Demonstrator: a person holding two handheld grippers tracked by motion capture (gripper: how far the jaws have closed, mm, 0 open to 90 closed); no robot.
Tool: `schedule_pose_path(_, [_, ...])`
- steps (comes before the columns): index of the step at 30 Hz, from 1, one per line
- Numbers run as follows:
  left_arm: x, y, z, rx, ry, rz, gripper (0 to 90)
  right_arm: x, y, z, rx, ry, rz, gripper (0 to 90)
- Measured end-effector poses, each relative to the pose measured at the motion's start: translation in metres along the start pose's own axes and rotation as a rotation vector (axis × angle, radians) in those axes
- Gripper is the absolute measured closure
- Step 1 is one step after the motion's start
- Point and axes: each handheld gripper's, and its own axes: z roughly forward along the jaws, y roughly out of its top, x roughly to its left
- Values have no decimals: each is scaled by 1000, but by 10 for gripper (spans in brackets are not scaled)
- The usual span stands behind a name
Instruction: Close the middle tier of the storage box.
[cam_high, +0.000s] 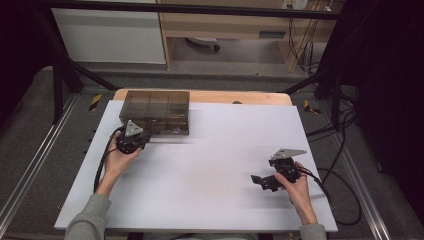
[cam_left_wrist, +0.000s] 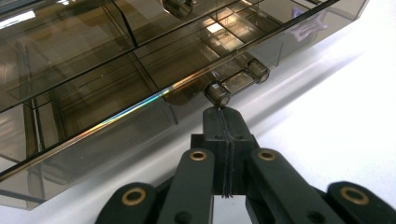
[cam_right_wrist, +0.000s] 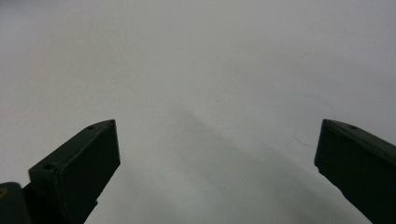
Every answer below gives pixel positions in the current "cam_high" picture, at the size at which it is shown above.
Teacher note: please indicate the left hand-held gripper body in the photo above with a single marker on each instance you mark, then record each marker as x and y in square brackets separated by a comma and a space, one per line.
[131, 143]

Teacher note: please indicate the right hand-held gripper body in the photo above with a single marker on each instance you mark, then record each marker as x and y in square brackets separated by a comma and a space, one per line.
[290, 166]

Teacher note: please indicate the smoky transparent drawer box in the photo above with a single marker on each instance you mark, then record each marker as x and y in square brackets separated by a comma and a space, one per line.
[156, 103]

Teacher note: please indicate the person's left hand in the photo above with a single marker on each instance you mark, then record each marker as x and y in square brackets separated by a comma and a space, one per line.
[116, 163]

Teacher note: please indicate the person's right hand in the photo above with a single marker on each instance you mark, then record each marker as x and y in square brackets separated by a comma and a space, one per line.
[300, 190]

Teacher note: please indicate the yellow-black striped tape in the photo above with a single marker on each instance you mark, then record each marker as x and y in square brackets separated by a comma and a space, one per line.
[310, 107]
[95, 102]

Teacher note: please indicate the white table board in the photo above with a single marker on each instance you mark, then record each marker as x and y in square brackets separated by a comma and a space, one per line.
[206, 173]

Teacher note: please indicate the wooden table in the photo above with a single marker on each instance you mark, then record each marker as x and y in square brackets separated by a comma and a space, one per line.
[216, 97]

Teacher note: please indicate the black metal stand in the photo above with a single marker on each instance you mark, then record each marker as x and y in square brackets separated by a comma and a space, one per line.
[336, 90]
[58, 86]

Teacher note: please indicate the white cabinet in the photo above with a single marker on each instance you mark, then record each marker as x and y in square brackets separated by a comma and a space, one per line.
[110, 36]

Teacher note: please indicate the chair base with caster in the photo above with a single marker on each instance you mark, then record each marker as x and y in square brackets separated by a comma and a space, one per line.
[203, 41]

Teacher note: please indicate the black curtain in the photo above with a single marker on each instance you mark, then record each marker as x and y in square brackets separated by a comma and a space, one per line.
[390, 100]

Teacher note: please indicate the black metal crossbar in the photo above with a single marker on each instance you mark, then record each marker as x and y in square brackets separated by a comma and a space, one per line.
[186, 9]

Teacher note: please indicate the light wooden desk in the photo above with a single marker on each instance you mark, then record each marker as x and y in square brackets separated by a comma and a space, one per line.
[233, 25]

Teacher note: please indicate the aluminium floor rail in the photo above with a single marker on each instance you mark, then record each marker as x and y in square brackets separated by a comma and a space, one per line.
[36, 156]
[363, 186]

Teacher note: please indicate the white wall socket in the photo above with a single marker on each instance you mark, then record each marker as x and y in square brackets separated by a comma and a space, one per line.
[295, 4]

